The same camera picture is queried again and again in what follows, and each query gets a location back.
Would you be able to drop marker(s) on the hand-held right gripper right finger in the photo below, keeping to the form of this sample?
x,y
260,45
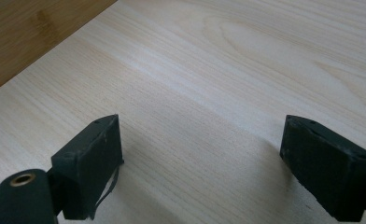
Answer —
x,y
324,174

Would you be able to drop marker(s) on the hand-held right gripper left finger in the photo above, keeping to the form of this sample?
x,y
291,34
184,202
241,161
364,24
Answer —
x,y
87,168

